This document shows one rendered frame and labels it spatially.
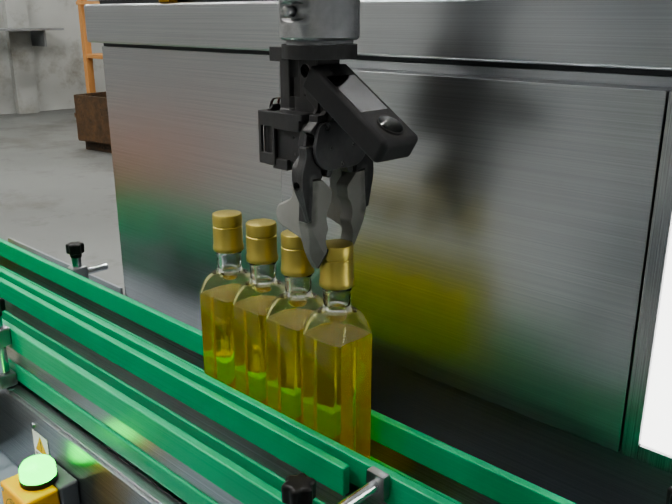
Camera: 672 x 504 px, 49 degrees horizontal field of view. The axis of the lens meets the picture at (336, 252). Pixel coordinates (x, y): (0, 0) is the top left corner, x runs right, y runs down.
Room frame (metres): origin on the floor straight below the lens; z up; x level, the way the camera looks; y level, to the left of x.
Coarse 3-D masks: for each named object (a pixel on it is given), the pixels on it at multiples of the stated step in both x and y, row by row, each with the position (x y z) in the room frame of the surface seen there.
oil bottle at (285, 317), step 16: (272, 304) 0.73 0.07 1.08; (288, 304) 0.72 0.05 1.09; (304, 304) 0.72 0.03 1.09; (320, 304) 0.73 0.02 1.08; (272, 320) 0.73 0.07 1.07; (288, 320) 0.71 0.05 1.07; (304, 320) 0.71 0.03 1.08; (272, 336) 0.73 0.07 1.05; (288, 336) 0.71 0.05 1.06; (272, 352) 0.73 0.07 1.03; (288, 352) 0.71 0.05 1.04; (272, 368) 0.73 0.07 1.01; (288, 368) 0.71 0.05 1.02; (272, 384) 0.73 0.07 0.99; (288, 384) 0.71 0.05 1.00; (272, 400) 0.73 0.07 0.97; (288, 400) 0.71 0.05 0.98; (288, 416) 0.71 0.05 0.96
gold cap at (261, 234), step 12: (252, 228) 0.77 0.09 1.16; (264, 228) 0.77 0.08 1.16; (276, 228) 0.78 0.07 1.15; (252, 240) 0.77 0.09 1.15; (264, 240) 0.77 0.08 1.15; (276, 240) 0.78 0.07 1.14; (252, 252) 0.77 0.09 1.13; (264, 252) 0.77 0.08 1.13; (276, 252) 0.78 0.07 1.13; (264, 264) 0.76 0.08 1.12
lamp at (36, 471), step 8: (32, 456) 0.80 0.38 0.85; (40, 456) 0.80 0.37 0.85; (48, 456) 0.80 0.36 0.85; (24, 464) 0.78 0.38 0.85; (32, 464) 0.78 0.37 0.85; (40, 464) 0.78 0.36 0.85; (48, 464) 0.79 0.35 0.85; (24, 472) 0.77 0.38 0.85; (32, 472) 0.77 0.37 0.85; (40, 472) 0.77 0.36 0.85; (48, 472) 0.78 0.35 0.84; (56, 472) 0.79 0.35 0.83; (24, 480) 0.77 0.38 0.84; (32, 480) 0.77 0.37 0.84; (40, 480) 0.77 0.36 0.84; (48, 480) 0.78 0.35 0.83; (56, 480) 0.79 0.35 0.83; (24, 488) 0.77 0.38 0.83; (32, 488) 0.77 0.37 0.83; (40, 488) 0.77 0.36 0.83
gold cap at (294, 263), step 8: (288, 232) 0.74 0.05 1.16; (288, 240) 0.73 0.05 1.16; (296, 240) 0.72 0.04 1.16; (288, 248) 0.73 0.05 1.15; (296, 248) 0.72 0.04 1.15; (288, 256) 0.73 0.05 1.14; (296, 256) 0.72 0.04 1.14; (304, 256) 0.73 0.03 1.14; (288, 264) 0.73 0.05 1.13; (296, 264) 0.72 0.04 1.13; (304, 264) 0.73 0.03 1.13; (288, 272) 0.73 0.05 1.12; (296, 272) 0.72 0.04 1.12; (304, 272) 0.73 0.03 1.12; (312, 272) 0.73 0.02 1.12
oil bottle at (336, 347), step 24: (312, 312) 0.70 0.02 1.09; (360, 312) 0.70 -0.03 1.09; (312, 336) 0.69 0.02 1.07; (336, 336) 0.67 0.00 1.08; (360, 336) 0.69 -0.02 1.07; (312, 360) 0.69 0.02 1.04; (336, 360) 0.67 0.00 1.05; (360, 360) 0.69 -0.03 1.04; (312, 384) 0.69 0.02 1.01; (336, 384) 0.67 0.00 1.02; (360, 384) 0.69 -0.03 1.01; (312, 408) 0.69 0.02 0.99; (336, 408) 0.67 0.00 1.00; (360, 408) 0.69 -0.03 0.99; (336, 432) 0.67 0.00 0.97; (360, 432) 0.69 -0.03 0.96
